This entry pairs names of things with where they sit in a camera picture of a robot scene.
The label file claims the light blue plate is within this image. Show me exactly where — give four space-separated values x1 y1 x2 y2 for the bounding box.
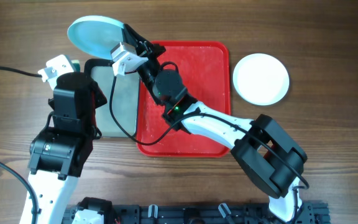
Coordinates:
67 16 124 60

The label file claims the green yellow sponge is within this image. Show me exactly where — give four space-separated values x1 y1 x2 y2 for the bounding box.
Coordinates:
71 60 81 72

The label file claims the white plate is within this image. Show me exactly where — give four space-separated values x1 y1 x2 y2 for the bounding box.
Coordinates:
232 53 290 106

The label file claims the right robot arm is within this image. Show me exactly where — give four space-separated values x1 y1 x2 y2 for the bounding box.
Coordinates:
122 24 310 223

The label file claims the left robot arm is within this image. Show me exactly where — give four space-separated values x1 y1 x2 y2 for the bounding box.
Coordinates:
20 72 107 223

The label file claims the red plastic tray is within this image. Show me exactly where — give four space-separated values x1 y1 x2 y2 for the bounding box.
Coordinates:
136 40 231 157

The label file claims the black water tray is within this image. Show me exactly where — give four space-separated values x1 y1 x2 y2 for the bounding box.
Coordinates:
84 58 140 138

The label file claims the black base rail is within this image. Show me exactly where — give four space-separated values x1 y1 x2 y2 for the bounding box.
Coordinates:
63 202 331 224

